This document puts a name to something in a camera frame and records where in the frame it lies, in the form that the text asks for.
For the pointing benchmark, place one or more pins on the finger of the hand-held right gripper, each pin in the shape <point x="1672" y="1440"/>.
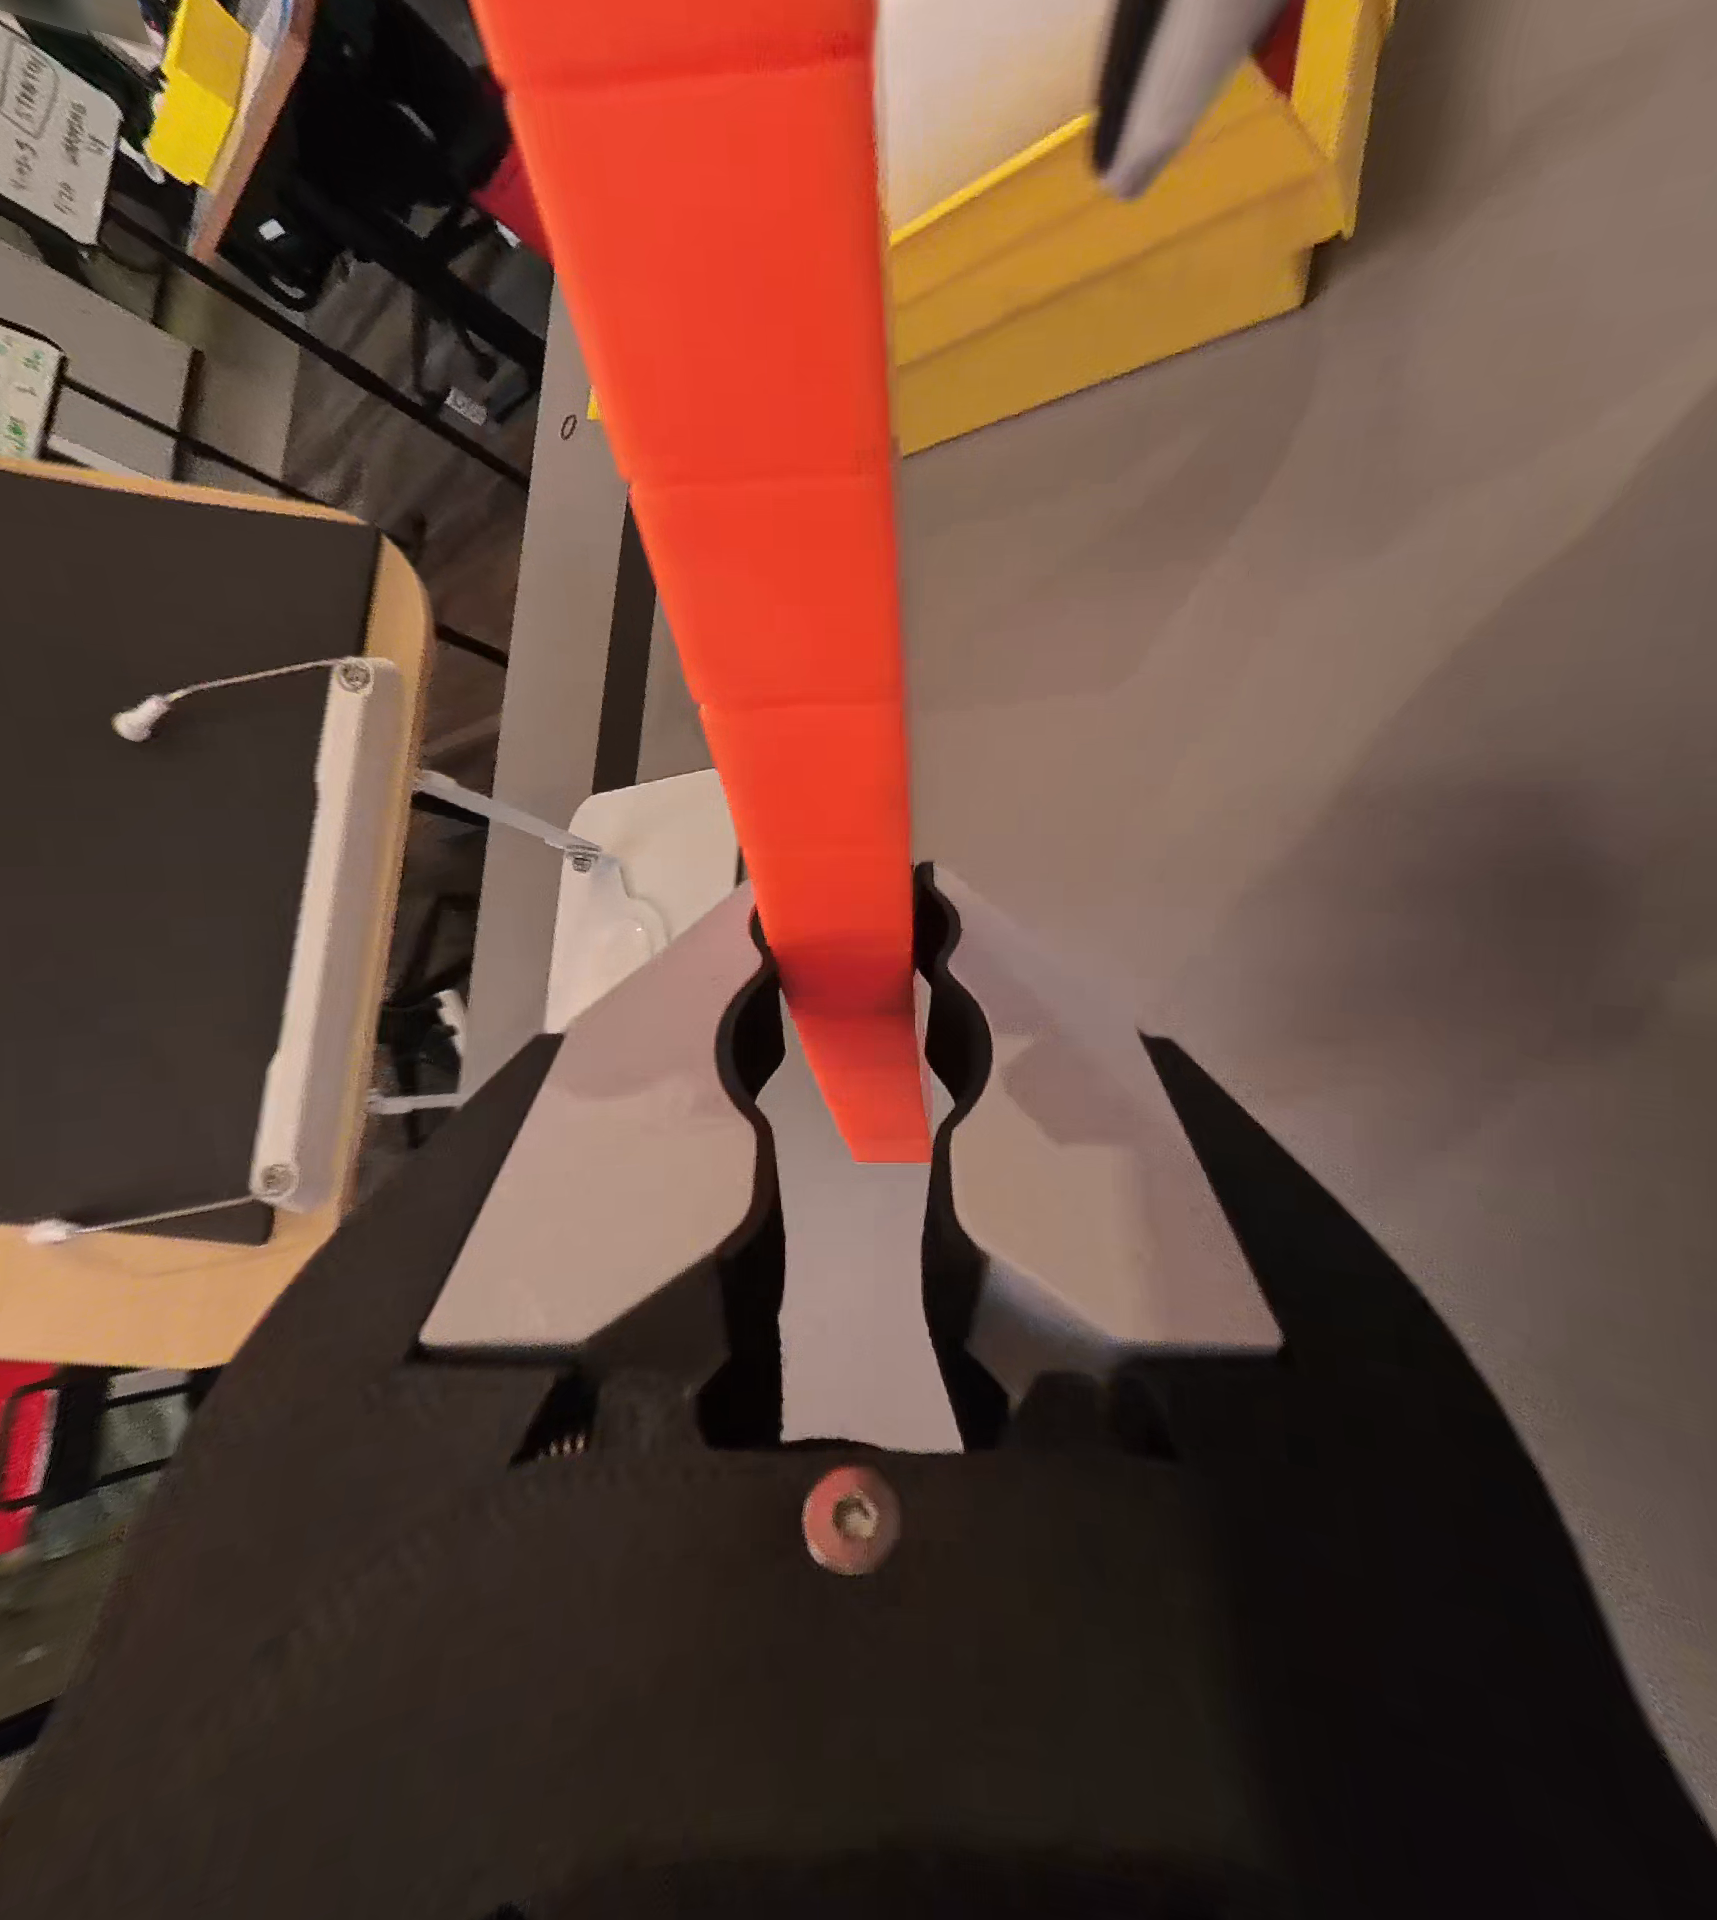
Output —
<point x="1189" y="76"/>

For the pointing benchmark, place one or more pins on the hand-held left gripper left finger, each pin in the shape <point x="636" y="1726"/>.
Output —
<point x="589" y="1200"/>

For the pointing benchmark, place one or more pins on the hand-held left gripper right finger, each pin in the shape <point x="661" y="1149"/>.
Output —
<point x="1100" y="1200"/>

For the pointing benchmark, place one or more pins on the white roll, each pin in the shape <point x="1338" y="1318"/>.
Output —
<point x="992" y="91"/>

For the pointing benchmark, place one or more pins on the yellow plastic bin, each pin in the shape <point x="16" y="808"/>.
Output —
<point x="1100" y="300"/>

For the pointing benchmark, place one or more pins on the white board stand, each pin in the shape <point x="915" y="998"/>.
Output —
<point x="334" y="931"/>

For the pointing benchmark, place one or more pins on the wooden board with black mat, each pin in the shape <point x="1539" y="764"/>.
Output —
<point x="78" y="900"/>

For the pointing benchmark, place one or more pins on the small yellow bin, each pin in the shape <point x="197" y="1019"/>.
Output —
<point x="198" y="91"/>

